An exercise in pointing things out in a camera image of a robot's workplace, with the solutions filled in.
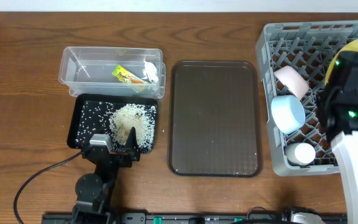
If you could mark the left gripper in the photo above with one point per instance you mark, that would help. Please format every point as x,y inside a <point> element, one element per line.
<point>115,155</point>

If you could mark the food scraps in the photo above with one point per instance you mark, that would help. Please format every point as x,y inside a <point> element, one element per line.
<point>116,120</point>

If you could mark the green snack wrapper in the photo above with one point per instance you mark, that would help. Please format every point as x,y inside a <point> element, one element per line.
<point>125,76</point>

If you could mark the white tissue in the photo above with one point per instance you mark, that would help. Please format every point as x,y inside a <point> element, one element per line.
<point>150,72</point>

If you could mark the blue bowl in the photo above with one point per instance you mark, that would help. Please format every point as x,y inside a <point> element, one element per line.
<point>288,113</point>

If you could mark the pale green cup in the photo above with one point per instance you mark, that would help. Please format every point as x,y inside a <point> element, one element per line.
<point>301,154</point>

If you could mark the white bowl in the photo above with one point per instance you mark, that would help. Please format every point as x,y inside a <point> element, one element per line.
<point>295,83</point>

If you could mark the yellow plate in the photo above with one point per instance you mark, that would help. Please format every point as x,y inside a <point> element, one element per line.
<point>352,46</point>

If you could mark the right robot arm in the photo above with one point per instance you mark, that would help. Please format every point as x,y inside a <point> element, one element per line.
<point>338,115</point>

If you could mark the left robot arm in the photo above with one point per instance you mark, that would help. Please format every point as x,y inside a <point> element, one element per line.
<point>94,190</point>

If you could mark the grey dishwasher rack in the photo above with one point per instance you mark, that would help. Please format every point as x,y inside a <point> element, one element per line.
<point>309,48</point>

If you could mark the black plastic bin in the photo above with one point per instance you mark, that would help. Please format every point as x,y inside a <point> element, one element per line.
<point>104,98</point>

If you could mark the clear plastic bin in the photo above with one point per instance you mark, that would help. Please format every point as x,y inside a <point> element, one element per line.
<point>89,70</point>

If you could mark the brown plastic tray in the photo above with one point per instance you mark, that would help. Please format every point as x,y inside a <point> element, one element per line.
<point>215,120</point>

